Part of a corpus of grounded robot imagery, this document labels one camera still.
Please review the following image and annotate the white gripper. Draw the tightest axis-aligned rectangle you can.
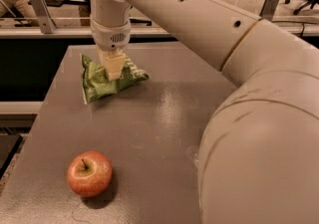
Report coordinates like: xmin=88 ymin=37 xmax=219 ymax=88
xmin=91 ymin=19 xmax=131 ymax=81

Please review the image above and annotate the green jalapeno chip bag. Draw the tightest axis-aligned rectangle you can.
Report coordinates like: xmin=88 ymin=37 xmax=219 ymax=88
xmin=81 ymin=55 xmax=149 ymax=105

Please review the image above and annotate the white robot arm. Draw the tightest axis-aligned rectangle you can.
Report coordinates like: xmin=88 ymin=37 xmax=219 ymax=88
xmin=91 ymin=0 xmax=319 ymax=224

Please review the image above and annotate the red apple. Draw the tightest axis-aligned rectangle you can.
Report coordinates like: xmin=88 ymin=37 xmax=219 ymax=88
xmin=67 ymin=150 xmax=113 ymax=197

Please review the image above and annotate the left metal rail bracket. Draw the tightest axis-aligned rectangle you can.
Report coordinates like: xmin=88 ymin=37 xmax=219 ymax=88
xmin=30 ymin=0 xmax=56 ymax=34

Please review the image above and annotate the metal rail bracket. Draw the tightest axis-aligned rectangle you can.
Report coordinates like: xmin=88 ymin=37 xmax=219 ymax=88
xmin=259 ymin=0 xmax=280 ymax=21
xmin=30 ymin=0 xmax=56 ymax=34

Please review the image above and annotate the metal guard rail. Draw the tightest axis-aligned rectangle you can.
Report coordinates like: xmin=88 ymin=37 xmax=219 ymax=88
xmin=0 ymin=23 xmax=319 ymax=39

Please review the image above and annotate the right metal rail bracket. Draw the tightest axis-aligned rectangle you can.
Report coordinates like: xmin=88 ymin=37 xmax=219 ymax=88
xmin=259 ymin=0 xmax=280 ymax=21

